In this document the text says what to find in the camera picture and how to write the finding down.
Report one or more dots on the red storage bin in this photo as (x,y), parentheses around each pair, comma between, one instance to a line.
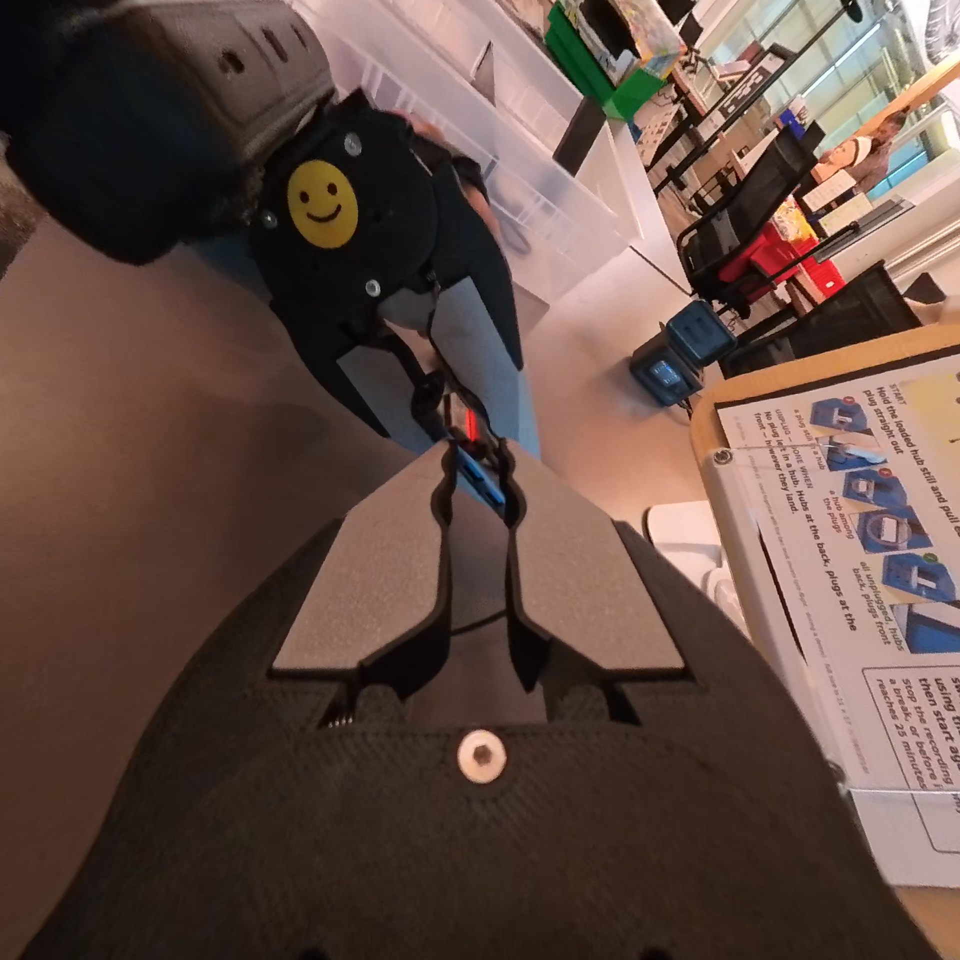
(780,255)

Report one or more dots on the white stand base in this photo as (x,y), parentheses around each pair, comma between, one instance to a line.
(682,525)

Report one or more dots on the black office chair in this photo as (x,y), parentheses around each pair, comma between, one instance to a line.
(787,169)

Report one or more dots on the green plastic bin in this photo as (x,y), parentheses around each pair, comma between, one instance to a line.
(634,96)

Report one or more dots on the person's left hand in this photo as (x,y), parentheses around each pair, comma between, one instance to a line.
(484,214)

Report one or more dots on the printed instruction sheet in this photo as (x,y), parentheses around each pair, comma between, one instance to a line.
(862,600)

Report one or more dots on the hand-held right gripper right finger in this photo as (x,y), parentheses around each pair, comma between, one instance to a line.
(592,585)

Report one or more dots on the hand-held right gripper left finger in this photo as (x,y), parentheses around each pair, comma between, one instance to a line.
(360,585)

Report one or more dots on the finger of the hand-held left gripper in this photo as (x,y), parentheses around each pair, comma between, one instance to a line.
(487,360)
(375,390)

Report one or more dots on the dark grey usb hub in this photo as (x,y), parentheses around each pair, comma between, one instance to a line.
(480,480)

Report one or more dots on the black device with screen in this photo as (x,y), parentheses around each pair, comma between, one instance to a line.
(664,375)

